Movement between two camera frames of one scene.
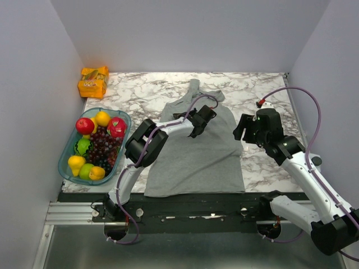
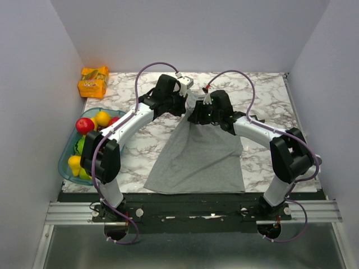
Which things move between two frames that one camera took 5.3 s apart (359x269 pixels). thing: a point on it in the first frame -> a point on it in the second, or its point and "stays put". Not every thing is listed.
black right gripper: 244,120 -> 196,116
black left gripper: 193,112 -> 181,110
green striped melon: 82,147 stays put
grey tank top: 209,163 stays put
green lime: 84,171 stays put
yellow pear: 76,162 stays put
